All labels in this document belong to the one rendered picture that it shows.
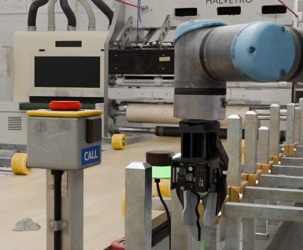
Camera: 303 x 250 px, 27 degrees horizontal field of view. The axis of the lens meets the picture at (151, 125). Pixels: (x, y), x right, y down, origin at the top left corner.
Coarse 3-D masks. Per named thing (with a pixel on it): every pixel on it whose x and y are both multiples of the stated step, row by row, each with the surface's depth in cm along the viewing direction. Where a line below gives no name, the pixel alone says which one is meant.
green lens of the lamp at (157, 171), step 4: (152, 168) 125; (156, 168) 125; (160, 168) 125; (164, 168) 125; (168, 168) 125; (152, 172) 125; (156, 172) 125; (160, 172) 125; (164, 172) 125; (168, 172) 125; (152, 176) 125; (156, 176) 125; (160, 176) 125; (164, 176) 125; (168, 176) 125
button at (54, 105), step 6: (54, 102) 76; (60, 102) 75; (66, 102) 75; (72, 102) 76; (78, 102) 77; (54, 108) 76; (60, 108) 75; (66, 108) 75; (72, 108) 76; (78, 108) 77
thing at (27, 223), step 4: (24, 220) 154; (28, 220) 151; (32, 220) 153; (16, 224) 151; (20, 224) 148; (24, 224) 149; (28, 224) 150; (32, 224) 150; (36, 224) 149; (12, 228) 149; (16, 228) 148; (20, 228) 148; (24, 228) 148; (28, 228) 148; (32, 228) 148; (36, 228) 148
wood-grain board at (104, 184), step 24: (144, 144) 351; (168, 144) 352; (96, 168) 254; (120, 168) 254; (0, 192) 197; (24, 192) 197; (96, 192) 199; (120, 192) 199; (0, 216) 163; (24, 216) 163; (96, 216) 164; (120, 216) 164; (0, 240) 139; (24, 240) 139; (96, 240) 139
